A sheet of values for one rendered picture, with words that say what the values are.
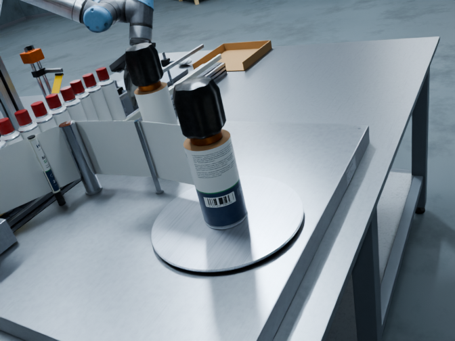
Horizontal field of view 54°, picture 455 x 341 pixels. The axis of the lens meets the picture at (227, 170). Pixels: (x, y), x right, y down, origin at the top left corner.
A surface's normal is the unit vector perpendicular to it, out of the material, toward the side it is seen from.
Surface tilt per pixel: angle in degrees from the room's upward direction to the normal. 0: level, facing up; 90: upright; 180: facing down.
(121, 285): 0
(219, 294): 0
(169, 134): 90
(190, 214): 0
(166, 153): 90
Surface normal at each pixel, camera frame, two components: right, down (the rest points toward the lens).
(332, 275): -0.20, -0.85
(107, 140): -0.40, 0.52
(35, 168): 0.54, 0.32
